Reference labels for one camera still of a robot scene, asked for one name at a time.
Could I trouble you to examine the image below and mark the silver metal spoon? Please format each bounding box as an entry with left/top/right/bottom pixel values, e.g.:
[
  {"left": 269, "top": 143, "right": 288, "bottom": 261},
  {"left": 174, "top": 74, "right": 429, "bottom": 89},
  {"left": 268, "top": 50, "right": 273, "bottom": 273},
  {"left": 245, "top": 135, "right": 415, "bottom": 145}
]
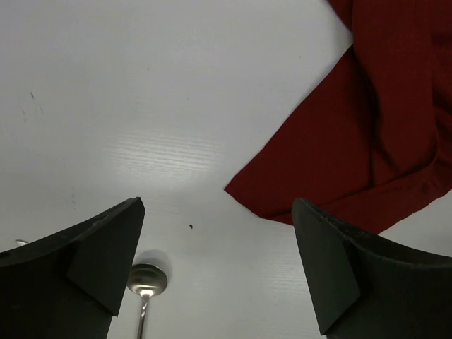
[{"left": 127, "top": 263, "right": 168, "bottom": 339}]

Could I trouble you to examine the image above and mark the dark red cloth napkin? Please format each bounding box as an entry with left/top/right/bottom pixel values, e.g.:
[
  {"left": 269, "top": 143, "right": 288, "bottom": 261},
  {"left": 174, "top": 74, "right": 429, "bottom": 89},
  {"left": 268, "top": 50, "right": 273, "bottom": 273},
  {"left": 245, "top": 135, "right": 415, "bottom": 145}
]
[{"left": 225, "top": 1, "right": 451, "bottom": 233}]

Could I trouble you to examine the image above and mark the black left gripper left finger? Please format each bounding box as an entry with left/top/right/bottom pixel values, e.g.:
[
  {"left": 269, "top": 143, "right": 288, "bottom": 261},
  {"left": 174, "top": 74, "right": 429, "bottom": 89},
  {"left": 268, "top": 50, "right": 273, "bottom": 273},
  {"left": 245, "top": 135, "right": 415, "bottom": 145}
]
[{"left": 1, "top": 197, "right": 145, "bottom": 338}]

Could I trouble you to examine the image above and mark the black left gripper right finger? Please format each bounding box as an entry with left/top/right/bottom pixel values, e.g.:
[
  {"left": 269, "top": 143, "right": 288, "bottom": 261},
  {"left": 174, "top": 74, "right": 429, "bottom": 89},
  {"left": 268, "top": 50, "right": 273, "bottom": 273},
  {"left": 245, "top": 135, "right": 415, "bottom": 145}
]
[{"left": 292, "top": 198, "right": 451, "bottom": 338}]

